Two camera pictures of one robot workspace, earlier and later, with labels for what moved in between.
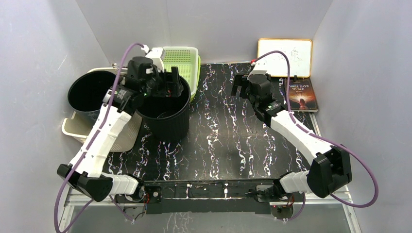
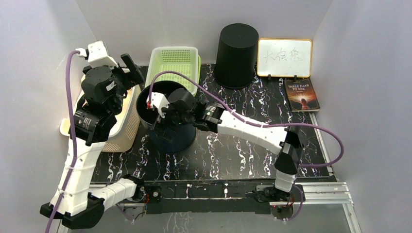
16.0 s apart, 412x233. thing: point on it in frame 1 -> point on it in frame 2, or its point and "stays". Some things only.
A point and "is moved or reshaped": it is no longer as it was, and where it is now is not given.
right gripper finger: (240, 80) -> (164, 132)
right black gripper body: (251, 97) -> (172, 114)
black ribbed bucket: (165, 118) is moved or reshaped
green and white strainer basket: (187, 59) stays
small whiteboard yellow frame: (300, 53) stays
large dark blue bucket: (87, 91) is moved or reshaped
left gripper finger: (177, 87) -> (136, 76)
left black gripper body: (156, 86) -> (118, 74)
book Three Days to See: (301, 97) stays
